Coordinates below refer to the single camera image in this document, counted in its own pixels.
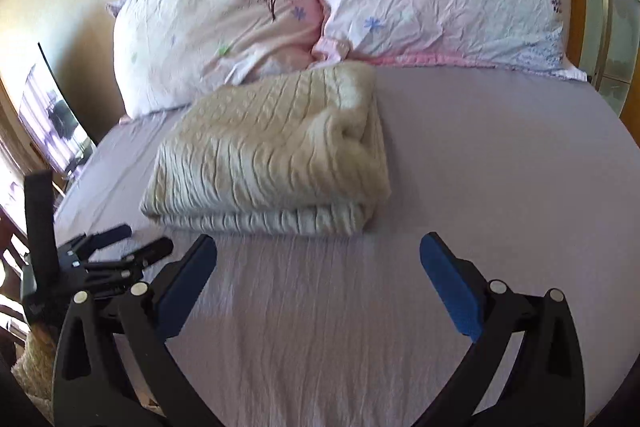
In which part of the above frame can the cream cable knit sweater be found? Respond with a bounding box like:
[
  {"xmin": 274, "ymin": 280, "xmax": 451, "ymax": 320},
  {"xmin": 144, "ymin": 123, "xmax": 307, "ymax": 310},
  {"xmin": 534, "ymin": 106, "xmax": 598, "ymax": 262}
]
[{"xmin": 140, "ymin": 62, "xmax": 390, "ymax": 236}]

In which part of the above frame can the cream fleece jacket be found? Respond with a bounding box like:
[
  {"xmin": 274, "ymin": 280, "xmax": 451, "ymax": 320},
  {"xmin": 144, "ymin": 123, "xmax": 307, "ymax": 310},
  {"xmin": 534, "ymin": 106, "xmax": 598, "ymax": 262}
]
[{"xmin": 11, "ymin": 324, "xmax": 56, "ymax": 425}]

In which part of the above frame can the lavender bed sheet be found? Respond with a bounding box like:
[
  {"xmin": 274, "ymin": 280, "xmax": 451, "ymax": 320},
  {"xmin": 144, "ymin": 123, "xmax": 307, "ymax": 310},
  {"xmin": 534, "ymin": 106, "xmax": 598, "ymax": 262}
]
[{"xmin": 52, "ymin": 63, "xmax": 637, "ymax": 427}]

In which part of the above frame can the pink pillow with tree print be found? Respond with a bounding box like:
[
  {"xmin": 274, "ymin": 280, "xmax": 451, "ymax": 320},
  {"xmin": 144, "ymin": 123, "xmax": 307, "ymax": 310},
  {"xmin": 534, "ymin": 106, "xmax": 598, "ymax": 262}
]
[{"xmin": 107, "ymin": 0, "xmax": 324, "ymax": 118}]

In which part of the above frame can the framed picture on wall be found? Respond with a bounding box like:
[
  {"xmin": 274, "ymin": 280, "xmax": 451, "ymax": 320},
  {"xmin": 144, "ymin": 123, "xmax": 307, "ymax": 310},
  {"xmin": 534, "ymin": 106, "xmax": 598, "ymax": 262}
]
[{"xmin": 18, "ymin": 44, "xmax": 94, "ymax": 182}]

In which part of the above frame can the wooden window frame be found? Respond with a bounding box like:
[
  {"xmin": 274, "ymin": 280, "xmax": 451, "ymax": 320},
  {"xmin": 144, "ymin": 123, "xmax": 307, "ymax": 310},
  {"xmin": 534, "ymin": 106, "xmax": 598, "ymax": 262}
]
[{"xmin": 562, "ymin": 0, "xmax": 639, "ymax": 117}]

